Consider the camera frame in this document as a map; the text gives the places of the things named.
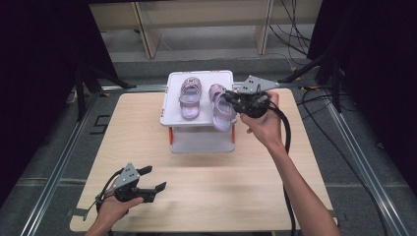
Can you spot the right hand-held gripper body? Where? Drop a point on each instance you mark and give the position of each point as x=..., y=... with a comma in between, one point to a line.
x=254, y=103

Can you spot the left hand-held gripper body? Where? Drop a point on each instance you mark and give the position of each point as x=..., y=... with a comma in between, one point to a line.
x=126, y=183

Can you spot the purple child sandal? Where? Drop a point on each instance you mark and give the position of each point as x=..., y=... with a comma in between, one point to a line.
x=222, y=113
x=190, y=98

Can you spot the white two-tier shoe rack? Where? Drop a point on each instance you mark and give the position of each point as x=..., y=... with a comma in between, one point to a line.
x=200, y=141

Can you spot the person's right hand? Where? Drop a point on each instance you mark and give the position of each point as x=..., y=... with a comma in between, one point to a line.
x=267, y=128

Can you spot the person's left hand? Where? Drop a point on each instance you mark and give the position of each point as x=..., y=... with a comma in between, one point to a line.
x=113, y=211

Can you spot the black metal stand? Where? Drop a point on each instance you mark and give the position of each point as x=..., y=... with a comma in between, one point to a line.
x=334, y=82
x=85, y=82

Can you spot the light wooden bench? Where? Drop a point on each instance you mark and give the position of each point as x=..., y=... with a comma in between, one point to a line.
x=203, y=13

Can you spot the dark curtain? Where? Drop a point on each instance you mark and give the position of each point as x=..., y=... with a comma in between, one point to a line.
x=36, y=82
x=377, y=82

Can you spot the metal floor rail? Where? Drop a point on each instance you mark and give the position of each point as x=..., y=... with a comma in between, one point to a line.
x=364, y=170
x=55, y=170

